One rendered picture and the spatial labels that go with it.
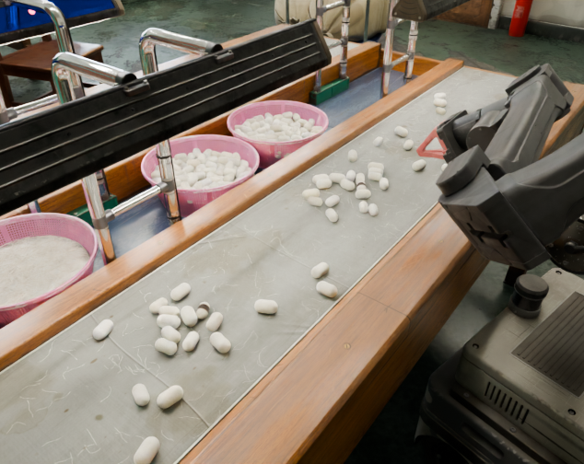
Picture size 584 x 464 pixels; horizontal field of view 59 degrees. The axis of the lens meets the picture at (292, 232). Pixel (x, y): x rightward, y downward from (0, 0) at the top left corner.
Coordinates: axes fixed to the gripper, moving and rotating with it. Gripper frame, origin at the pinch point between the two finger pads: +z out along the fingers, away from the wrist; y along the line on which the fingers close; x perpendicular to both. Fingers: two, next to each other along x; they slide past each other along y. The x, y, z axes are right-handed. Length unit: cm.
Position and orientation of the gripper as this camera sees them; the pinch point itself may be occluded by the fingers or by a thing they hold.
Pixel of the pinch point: (421, 151)
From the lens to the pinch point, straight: 103.5
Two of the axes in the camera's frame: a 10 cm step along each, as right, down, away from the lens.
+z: -6.1, 2.2, 7.6
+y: -6.2, 4.7, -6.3
